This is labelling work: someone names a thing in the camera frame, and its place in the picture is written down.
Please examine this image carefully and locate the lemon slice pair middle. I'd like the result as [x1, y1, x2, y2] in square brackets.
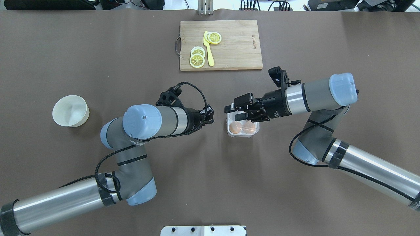
[190, 46, 206, 57]

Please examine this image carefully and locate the lemon slice near knife tip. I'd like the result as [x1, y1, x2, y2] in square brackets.
[189, 54, 205, 68]

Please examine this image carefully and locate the clear plastic egg box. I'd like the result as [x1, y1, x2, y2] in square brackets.
[226, 111, 260, 138]

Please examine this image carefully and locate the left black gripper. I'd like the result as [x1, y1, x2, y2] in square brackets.
[184, 105, 214, 135]

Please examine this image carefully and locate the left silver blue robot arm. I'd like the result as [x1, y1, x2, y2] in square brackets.
[1, 104, 213, 236]

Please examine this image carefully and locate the white central mounting column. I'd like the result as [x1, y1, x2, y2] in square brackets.
[160, 225, 247, 236]

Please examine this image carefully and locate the bamboo cutting board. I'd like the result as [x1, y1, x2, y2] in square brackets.
[179, 20, 263, 71]

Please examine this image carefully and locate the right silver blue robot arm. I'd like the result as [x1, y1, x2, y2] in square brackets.
[224, 66, 420, 211]

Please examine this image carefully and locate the yellow plastic knife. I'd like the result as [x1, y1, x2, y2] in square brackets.
[203, 31, 215, 67]

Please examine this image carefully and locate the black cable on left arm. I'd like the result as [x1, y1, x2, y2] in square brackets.
[59, 82, 210, 194]

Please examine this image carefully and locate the lemon slice at handle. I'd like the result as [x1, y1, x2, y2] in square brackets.
[206, 31, 222, 44]

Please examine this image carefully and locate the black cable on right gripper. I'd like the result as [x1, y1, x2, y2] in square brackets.
[289, 115, 415, 202]

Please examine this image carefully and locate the white bowl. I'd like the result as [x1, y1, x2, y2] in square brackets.
[52, 95, 90, 128]

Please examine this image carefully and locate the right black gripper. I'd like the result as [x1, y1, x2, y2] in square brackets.
[224, 89, 292, 123]

